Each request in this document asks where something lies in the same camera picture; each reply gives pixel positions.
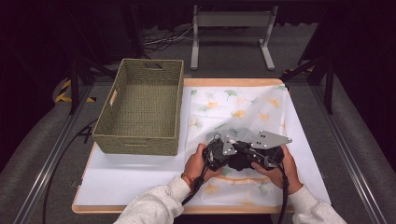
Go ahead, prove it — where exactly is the grey metal stand frame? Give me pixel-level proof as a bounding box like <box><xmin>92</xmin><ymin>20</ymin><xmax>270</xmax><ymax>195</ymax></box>
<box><xmin>190</xmin><ymin>4</ymin><xmax>280</xmax><ymax>72</ymax></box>

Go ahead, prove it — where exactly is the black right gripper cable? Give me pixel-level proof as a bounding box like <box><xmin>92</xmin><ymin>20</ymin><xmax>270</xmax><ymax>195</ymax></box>
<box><xmin>261</xmin><ymin>155</ymin><xmax>290</xmax><ymax>224</ymax></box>

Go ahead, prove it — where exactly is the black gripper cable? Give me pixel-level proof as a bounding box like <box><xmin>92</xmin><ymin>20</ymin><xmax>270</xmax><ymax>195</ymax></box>
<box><xmin>180</xmin><ymin>166</ymin><xmax>210</xmax><ymax>207</ymax></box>
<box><xmin>261</xmin><ymin>155</ymin><xmax>290</xmax><ymax>224</ymax></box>

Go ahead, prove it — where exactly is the red wrist bracelet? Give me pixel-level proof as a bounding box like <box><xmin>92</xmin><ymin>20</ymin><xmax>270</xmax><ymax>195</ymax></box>
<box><xmin>181</xmin><ymin>172</ymin><xmax>196</xmax><ymax>189</ymax></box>

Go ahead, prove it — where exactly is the bundle of floor cables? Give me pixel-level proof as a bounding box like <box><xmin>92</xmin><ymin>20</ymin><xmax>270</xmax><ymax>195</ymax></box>
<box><xmin>142</xmin><ymin>25</ymin><xmax>196</xmax><ymax>53</ymax></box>

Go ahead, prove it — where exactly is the aluminium floor rail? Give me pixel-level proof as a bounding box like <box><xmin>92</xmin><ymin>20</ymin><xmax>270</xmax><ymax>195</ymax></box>
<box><xmin>12</xmin><ymin>83</ymin><xmax>95</xmax><ymax>224</ymax></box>
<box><xmin>308</xmin><ymin>83</ymin><xmax>389</xmax><ymax>224</ymax></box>

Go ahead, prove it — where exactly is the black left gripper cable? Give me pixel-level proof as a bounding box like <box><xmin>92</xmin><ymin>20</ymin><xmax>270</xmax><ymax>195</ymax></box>
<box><xmin>180</xmin><ymin>166</ymin><xmax>210</xmax><ymax>207</ymax></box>

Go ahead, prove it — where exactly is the person's left hand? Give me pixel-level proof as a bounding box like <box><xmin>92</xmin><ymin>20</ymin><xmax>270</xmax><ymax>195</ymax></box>
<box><xmin>182</xmin><ymin>143</ymin><xmax>224</xmax><ymax>185</ymax></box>

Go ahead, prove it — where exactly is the person's right hand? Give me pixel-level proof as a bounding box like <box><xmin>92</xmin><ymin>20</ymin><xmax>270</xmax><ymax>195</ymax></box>
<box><xmin>250</xmin><ymin>145</ymin><xmax>304</xmax><ymax>196</ymax></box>

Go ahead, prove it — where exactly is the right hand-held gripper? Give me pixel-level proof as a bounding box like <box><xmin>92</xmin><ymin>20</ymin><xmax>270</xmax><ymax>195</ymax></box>
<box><xmin>236</xmin><ymin>129</ymin><xmax>293</xmax><ymax>173</ymax></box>

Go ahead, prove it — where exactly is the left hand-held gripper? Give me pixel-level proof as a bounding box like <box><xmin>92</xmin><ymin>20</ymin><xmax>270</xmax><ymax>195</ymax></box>
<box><xmin>201</xmin><ymin>132</ymin><xmax>241</xmax><ymax>173</ymax></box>

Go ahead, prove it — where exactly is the black tripod stand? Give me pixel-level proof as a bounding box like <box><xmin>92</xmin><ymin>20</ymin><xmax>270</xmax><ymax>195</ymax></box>
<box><xmin>65</xmin><ymin>55</ymin><xmax>119</xmax><ymax>116</ymax></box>
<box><xmin>279</xmin><ymin>55</ymin><xmax>336</xmax><ymax>116</ymax></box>

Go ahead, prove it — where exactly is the white leaf-print cloth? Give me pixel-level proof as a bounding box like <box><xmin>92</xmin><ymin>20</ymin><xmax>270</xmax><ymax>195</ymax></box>
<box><xmin>185</xmin><ymin>83</ymin><xmax>292</xmax><ymax>208</ymax></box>

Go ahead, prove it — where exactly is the yellow-black hazard tape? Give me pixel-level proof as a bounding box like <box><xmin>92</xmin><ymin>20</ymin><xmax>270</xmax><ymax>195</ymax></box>
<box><xmin>53</xmin><ymin>78</ymin><xmax>97</xmax><ymax>105</ymax></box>

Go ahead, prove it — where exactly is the green woven basket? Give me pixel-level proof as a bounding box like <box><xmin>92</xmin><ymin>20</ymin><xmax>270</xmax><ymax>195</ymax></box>
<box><xmin>92</xmin><ymin>58</ymin><xmax>185</xmax><ymax>157</ymax></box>

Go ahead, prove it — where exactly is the black floor cable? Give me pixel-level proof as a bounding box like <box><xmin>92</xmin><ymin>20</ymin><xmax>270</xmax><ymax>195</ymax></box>
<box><xmin>41</xmin><ymin>119</ymin><xmax>99</xmax><ymax>224</ymax></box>

